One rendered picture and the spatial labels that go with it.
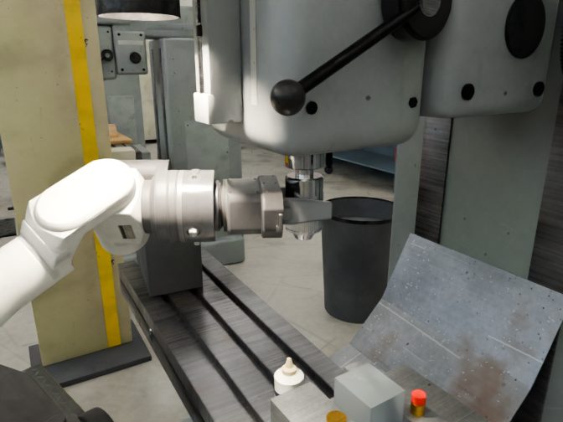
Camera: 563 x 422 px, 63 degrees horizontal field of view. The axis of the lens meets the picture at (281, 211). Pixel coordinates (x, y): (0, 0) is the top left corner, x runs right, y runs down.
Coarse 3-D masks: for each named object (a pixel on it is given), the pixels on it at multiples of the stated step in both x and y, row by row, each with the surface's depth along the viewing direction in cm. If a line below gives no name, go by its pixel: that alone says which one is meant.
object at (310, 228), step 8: (288, 192) 56; (296, 192) 55; (304, 192) 55; (312, 192) 55; (320, 192) 56; (288, 224) 57; (296, 224) 57; (304, 224) 56; (312, 224) 57; (320, 224) 57; (296, 232) 57; (304, 232) 57; (312, 232) 57
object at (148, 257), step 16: (144, 256) 100; (160, 256) 99; (176, 256) 101; (192, 256) 102; (144, 272) 105; (160, 272) 100; (176, 272) 102; (192, 272) 103; (160, 288) 101; (176, 288) 103; (192, 288) 104
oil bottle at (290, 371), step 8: (288, 360) 62; (280, 368) 64; (288, 368) 62; (296, 368) 62; (280, 376) 62; (288, 376) 62; (296, 376) 62; (280, 384) 61; (288, 384) 61; (296, 384) 61; (280, 392) 62
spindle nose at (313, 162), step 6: (288, 156) 55; (300, 156) 54; (306, 156) 54; (312, 156) 54; (318, 156) 54; (288, 162) 55; (294, 162) 54; (300, 162) 54; (306, 162) 54; (312, 162) 54; (318, 162) 55; (294, 168) 54; (300, 168) 54; (306, 168) 54; (312, 168) 54; (318, 168) 55
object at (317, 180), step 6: (288, 174) 57; (294, 174) 57; (318, 174) 57; (288, 180) 56; (294, 180) 55; (300, 180) 55; (306, 180) 55; (312, 180) 55; (318, 180) 55; (294, 186) 55; (300, 186) 55; (306, 186) 55; (312, 186) 55
